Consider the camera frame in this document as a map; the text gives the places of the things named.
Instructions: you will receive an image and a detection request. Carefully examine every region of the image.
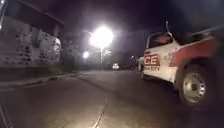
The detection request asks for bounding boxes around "distant vehicle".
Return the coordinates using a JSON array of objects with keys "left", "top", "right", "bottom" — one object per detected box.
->
[{"left": 111, "top": 62, "right": 121, "bottom": 71}]

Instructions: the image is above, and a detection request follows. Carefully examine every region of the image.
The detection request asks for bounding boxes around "street lamp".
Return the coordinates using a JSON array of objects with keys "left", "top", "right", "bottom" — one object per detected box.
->
[{"left": 88, "top": 26, "right": 115, "bottom": 66}]

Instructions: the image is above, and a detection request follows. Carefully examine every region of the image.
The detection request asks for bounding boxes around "dark asphalt road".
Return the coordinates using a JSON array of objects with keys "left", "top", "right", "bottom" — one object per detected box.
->
[{"left": 0, "top": 69, "right": 224, "bottom": 128}]

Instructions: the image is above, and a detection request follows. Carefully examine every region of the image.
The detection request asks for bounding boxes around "white and red truck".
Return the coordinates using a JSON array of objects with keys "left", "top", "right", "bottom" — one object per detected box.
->
[{"left": 137, "top": 21, "right": 224, "bottom": 108}]

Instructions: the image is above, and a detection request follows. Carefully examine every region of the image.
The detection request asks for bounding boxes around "concrete kerb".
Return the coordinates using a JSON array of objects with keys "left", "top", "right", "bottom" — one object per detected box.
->
[{"left": 0, "top": 71, "right": 81, "bottom": 89}]

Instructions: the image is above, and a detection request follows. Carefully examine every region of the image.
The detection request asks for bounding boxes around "pale block building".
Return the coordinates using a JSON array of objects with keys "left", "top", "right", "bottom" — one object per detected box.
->
[{"left": 0, "top": 0, "right": 65, "bottom": 69}]

